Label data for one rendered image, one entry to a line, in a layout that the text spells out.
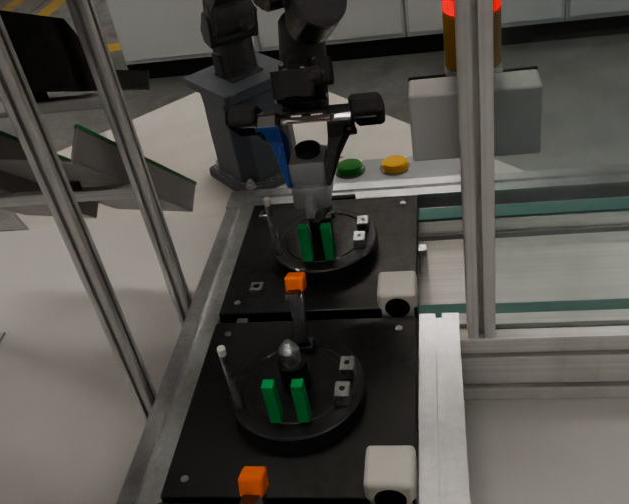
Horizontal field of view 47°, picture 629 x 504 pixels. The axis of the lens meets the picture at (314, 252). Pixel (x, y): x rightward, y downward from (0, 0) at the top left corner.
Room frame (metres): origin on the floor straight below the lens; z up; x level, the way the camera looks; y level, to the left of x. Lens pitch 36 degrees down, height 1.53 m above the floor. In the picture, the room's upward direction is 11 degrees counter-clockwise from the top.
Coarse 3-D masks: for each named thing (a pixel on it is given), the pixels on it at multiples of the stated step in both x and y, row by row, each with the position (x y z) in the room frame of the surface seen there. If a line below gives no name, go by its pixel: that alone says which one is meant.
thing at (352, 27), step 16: (352, 0) 3.76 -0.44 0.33; (368, 0) 3.74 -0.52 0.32; (384, 0) 3.72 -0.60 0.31; (400, 0) 3.71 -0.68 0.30; (272, 16) 3.86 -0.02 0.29; (352, 16) 3.76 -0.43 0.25; (368, 16) 3.74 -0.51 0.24; (384, 16) 3.72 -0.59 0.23; (400, 16) 3.70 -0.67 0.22; (272, 32) 3.87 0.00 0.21; (336, 32) 3.78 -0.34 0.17; (352, 32) 3.76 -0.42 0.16; (368, 32) 3.74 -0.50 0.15; (384, 32) 3.72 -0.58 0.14; (400, 32) 3.70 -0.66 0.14; (272, 48) 3.89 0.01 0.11; (336, 48) 3.82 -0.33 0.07; (352, 48) 3.80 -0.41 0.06; (368, 48) 3.78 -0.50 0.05; (384, 48) 3.75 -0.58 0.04; (400, 48) 3.73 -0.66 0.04
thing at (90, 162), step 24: (0, 144) 0.81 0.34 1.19; (96, 144) 0.77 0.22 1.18; (0, 168) 0.79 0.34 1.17; (24, 168) 0.77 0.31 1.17; (72, 168) 0.74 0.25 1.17; (96, 168) 0.75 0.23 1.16; (120, 168) 0.79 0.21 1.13; (168, 168) 0.88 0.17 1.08; (168, 192) 0.86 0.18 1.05; (192, 192) 0.92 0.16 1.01
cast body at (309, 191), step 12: (300, 144) 0.78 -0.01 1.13; (312, 144) 0.77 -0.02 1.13; (300, 156) 0.76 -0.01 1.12; (312, 156) 0.76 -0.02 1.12; (324, 156) 0.76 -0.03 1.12; (288, 168) 0.76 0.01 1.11; (300, 168) 0.75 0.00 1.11; (312, 168) 0.75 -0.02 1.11; (324, 168) 0.74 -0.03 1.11; (300, 180) 0.75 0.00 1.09; (312, 180) 0.75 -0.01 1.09; (324, 180) 0.74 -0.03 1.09; (300, 192) 0.74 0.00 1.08; (312, 192) 0.74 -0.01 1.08; (324, 192) 0.74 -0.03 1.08; (300, 204) 0.75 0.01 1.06; (312, 204) 0.72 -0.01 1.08; (324, 204) 0.74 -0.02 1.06; (312, 216) 0.72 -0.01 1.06
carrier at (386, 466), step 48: (240, 336) 0.64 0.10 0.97; (288, 336) 0.62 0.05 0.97; (336, 336) 0.61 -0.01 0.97; (384, 336) 0.59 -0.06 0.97; (240, 384) 0.54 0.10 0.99; (288, 384) 0.51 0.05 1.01; (336, 384) 0.50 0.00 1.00; (384, 384) 0.52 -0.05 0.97; (192, 432) 0.51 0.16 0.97; (240, 432) 0.49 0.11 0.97; (288, 432) 0.47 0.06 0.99; (336, 432) 0.46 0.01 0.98; (384, 432) 0.46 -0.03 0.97; (192, 480) 0.45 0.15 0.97; (288, 480) 0.43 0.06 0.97; (336, 480) 0.42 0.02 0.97; (384, 480) 0.39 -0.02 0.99
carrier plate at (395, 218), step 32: (256, 224) 0.87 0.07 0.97; (384, 224) 0.81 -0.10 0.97; (416, 224) 0.79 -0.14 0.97; (256, 256) 0.79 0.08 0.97; (384, 256) 0.74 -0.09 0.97; (416, 256) 0.72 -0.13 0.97; (320, 288) 0.70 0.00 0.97; (352, 288) 0.68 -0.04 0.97; (224, 320) 0.68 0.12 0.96; (256, 320) 0.67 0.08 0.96; (288, 320) 0.66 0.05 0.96
